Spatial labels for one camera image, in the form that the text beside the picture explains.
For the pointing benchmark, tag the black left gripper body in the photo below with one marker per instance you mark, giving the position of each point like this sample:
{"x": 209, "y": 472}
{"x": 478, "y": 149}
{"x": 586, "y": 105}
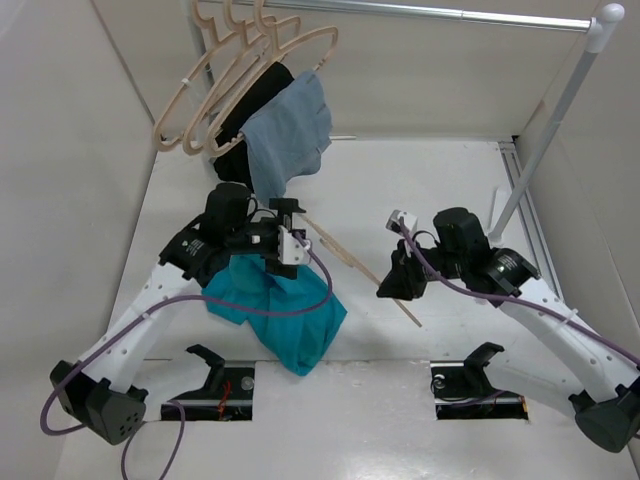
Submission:
{"x": 260, "y": 237}

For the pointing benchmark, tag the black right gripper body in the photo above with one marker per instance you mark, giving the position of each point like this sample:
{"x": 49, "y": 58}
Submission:
{"x": 413, "y": 279}

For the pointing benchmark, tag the teal t shirt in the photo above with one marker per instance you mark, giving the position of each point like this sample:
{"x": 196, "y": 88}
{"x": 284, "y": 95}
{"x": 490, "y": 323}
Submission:
{"x": 295, "y": 319}

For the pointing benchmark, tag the white rack upright post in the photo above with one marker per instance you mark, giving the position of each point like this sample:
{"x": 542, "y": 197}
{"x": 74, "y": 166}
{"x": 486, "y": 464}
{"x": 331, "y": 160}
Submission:
{"x": 598, "y": 35}

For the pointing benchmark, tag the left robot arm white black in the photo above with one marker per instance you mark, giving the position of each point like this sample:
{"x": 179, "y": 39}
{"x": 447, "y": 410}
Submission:
{"x": 105, "y": 390}

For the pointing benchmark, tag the metal clothes rail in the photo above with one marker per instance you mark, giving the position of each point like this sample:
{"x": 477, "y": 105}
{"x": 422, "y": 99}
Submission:
{"x": 585, "y": 26}

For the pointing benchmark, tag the grey blue garment on hanger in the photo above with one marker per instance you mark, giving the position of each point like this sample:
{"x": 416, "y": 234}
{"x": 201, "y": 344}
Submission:
{"x": 287, "y": 137}

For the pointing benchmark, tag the black garment on hanger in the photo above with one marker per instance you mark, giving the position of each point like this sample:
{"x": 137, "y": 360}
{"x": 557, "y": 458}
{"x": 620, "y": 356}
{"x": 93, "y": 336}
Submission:
{"x": 233, "y": 165}

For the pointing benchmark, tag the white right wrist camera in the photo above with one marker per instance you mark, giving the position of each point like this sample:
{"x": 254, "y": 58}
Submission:
{"x": 400, "y": 220}

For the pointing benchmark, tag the beige hanger leftmost on rail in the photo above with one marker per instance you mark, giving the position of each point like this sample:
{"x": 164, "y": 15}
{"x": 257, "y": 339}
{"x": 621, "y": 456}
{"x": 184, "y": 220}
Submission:
{"x": 167, "y": 133}

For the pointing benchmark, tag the beige hanger on rail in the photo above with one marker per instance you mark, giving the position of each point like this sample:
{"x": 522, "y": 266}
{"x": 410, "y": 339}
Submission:
{"x": 167, "y": 133}
{"x": 249, "y": 38}
{"x": 277, "y": 53}

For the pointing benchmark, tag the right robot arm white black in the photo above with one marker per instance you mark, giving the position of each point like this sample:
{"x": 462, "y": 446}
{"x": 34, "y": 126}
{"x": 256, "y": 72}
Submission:
{"x": 598, "y": 386}

